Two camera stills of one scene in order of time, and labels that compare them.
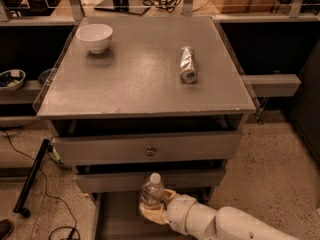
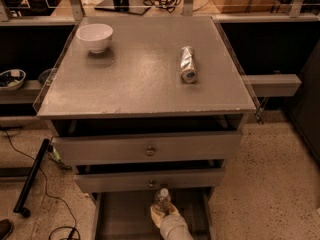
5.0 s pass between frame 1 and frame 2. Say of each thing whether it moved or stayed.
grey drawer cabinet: stayed
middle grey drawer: stayed
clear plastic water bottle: moved
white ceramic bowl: stayed
